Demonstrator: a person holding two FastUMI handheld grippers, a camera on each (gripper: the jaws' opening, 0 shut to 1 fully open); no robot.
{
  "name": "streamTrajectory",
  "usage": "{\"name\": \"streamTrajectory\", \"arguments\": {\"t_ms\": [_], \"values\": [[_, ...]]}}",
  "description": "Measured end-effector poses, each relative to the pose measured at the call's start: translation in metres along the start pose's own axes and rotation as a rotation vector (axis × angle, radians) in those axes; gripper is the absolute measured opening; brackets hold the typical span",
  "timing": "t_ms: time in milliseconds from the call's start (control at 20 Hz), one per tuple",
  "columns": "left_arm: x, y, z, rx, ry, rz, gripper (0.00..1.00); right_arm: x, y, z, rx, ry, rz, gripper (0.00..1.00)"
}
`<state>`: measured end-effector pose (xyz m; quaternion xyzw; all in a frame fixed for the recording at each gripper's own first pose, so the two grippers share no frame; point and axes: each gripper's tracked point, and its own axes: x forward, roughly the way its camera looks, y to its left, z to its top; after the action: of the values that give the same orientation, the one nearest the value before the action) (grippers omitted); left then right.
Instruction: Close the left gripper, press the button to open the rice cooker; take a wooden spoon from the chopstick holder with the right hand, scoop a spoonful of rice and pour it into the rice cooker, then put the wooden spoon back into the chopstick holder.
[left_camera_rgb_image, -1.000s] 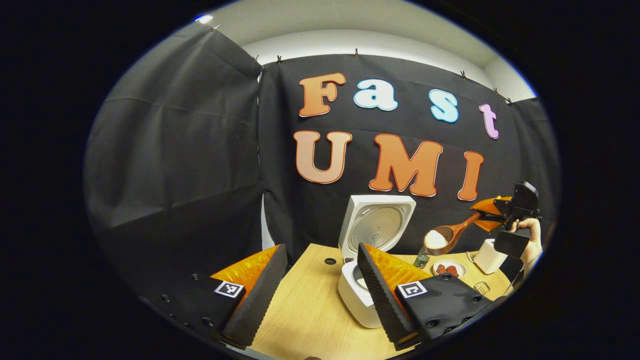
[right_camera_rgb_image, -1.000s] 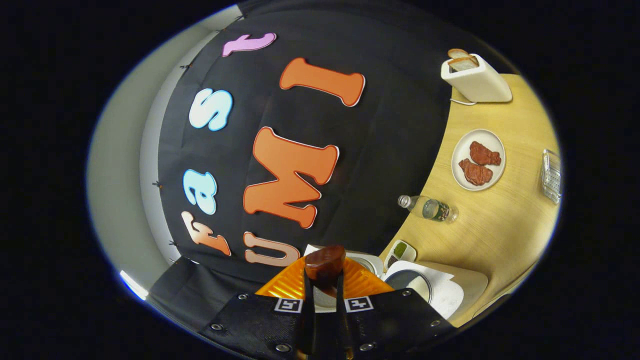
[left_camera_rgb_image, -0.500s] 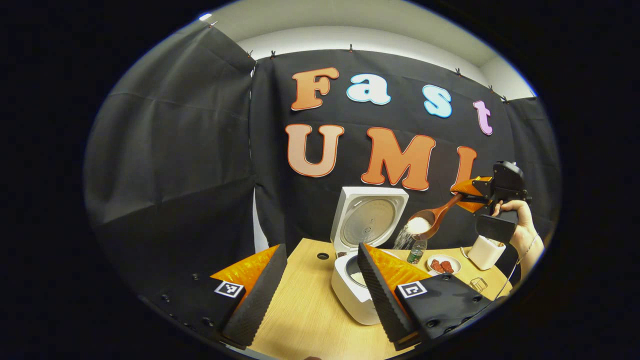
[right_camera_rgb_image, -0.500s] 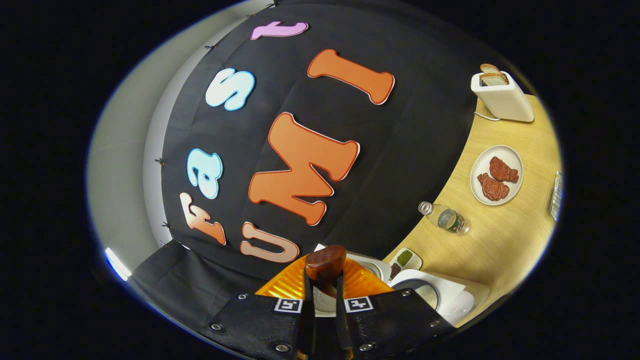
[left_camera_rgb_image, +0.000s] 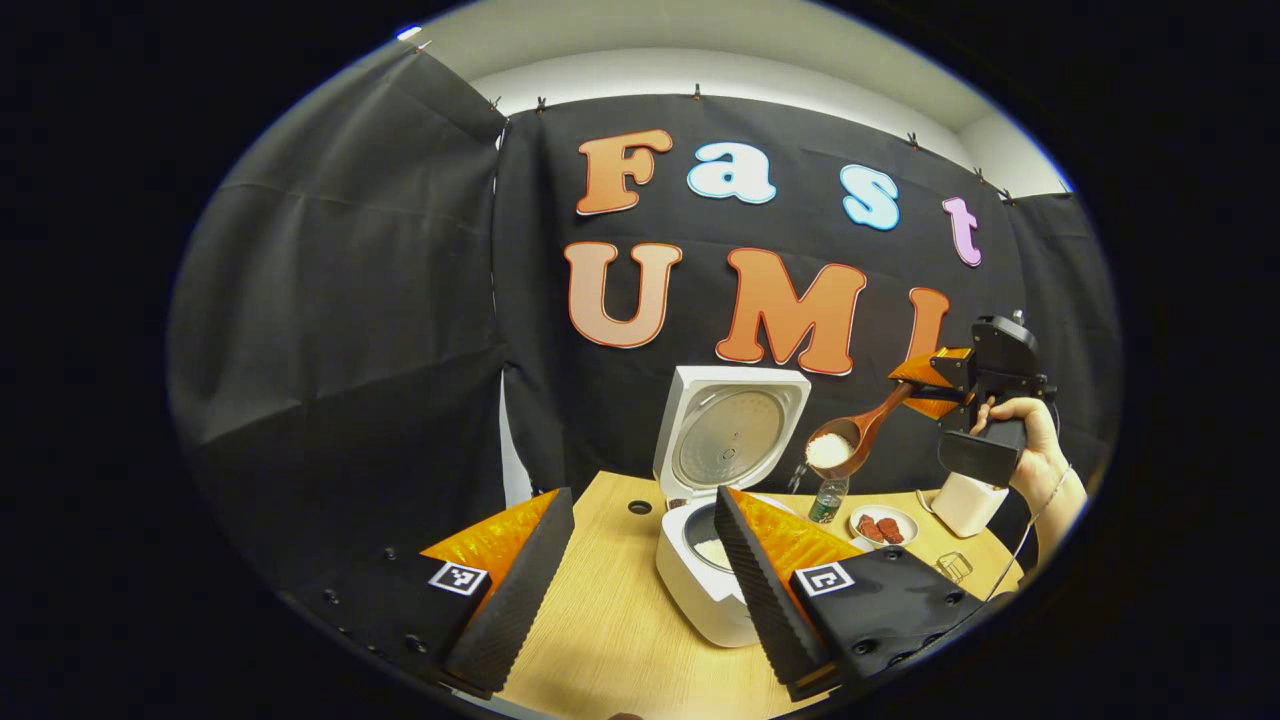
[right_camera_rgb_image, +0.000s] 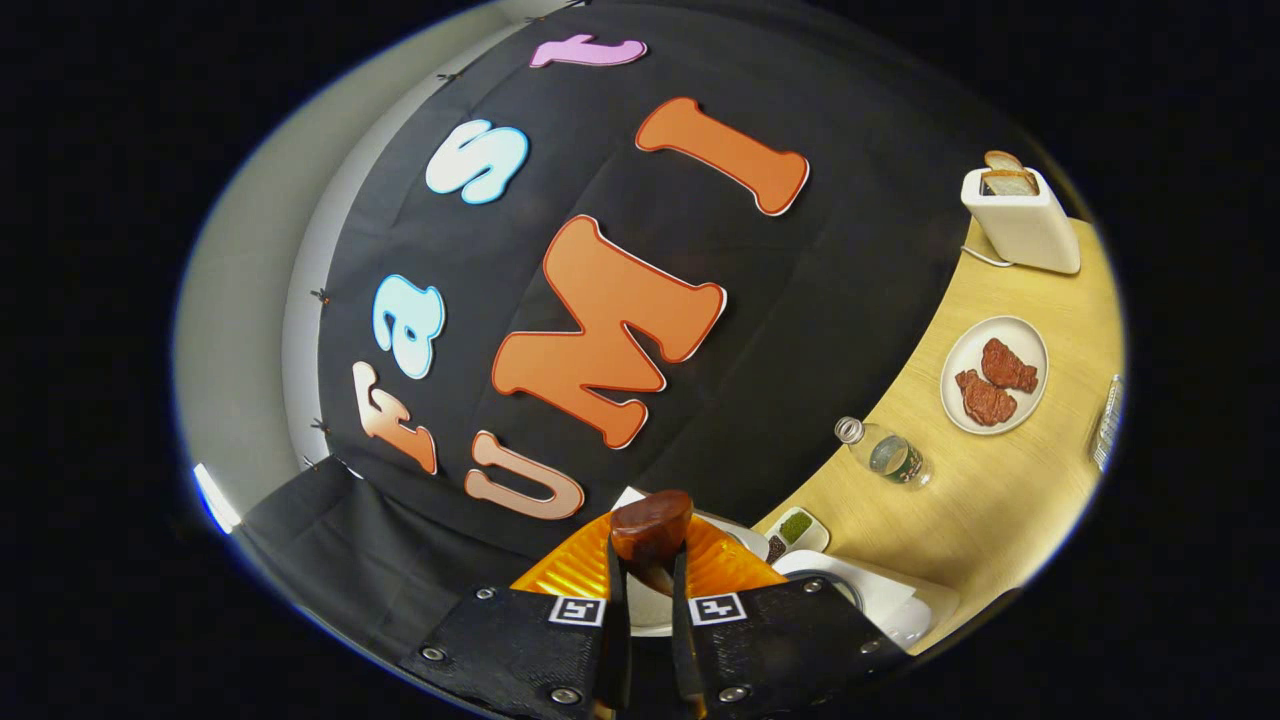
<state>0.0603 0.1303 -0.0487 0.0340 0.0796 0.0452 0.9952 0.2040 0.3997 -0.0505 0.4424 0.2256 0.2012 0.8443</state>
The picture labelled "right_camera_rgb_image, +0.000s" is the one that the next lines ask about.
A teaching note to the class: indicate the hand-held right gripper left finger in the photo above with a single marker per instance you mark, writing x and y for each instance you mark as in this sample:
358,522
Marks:
617,650

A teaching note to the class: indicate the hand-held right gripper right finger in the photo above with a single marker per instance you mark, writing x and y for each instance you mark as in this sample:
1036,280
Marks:
685,650

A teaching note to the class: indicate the brown wooden spoon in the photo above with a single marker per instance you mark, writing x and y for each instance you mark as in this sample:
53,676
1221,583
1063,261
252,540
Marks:
650,525

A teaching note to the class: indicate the white rice cooker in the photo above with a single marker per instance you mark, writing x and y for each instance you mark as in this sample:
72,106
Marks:
880,590

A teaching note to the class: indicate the small white seasoning dish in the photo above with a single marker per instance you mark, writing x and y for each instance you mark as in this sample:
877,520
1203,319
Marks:
800,528

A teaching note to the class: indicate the clear plastic water bottle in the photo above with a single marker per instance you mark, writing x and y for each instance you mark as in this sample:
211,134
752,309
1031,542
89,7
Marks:
885,455

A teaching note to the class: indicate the white oval plate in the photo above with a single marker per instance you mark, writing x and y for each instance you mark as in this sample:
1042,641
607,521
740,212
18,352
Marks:
968,345

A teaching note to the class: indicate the ceiling light strip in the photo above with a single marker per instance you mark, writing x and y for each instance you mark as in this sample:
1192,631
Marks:
215,498

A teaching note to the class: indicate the white toaster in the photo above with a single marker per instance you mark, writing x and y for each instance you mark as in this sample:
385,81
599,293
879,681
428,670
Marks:
1030,230

